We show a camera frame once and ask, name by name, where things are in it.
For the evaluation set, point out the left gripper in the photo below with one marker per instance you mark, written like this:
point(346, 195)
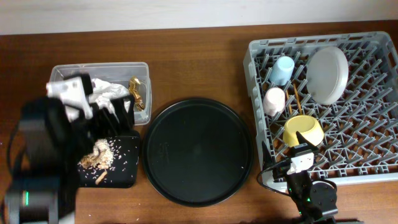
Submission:
point(103, 117)

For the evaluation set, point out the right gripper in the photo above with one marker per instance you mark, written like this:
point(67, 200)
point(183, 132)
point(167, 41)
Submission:
point(273, 165)

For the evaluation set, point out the white tissue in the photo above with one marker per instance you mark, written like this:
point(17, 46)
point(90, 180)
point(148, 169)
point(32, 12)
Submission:
point(104, 92)

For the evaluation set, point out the gold foil wrapper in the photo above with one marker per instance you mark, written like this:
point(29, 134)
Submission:
point(134, 85)

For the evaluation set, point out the yellow bowl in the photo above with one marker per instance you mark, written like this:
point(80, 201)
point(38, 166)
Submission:
point(308, 126)

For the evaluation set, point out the food scraps and rice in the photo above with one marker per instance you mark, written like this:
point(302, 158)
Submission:
point(99, 158)

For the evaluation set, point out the pink cup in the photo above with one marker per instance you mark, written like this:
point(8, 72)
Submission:
point(274, 101)

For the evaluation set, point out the wooden chopstick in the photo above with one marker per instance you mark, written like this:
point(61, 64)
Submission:
point(288, 102)
point(297, 99)

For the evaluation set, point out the grey plate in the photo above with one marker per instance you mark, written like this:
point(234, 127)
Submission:
point(327, 75)

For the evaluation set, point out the blue cup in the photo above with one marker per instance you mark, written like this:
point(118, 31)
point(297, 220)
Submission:
point(282, 70)

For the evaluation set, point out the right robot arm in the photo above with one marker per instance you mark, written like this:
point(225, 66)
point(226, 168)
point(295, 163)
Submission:
point(315, 199)

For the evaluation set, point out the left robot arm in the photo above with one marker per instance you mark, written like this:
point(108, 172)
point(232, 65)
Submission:
point(60, 156)

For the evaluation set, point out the clear plastic waste bin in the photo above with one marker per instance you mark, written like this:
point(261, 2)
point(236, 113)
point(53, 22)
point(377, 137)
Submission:
point(118, 73)

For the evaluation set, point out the grey dishwasher rack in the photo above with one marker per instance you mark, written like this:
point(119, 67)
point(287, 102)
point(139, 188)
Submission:
point(360, 141)

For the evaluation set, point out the black rectangular tray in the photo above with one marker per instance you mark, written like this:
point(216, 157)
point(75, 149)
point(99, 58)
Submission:
point(124, 174)

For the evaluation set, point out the round black serving tray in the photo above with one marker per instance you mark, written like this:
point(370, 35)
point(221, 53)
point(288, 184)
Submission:
point(197, 152)

